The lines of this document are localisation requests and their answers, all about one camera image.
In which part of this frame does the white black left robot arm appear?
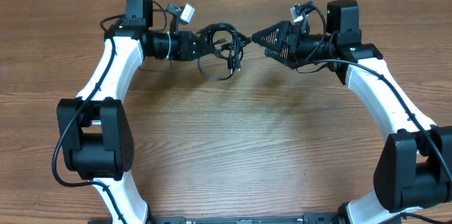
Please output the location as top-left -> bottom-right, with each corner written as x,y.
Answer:
51,0 -> 215,223

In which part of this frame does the black USB cable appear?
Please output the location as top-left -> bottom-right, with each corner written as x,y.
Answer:
196,22 -> 254,82

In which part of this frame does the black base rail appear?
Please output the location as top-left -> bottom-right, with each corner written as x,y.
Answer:
144,213 -> 351,224

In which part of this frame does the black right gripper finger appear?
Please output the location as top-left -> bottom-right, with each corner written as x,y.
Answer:
264,48 -> 292,67
251,20 -> 292,48

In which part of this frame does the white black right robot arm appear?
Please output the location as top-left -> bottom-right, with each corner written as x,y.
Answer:
251,0 -> 451,223

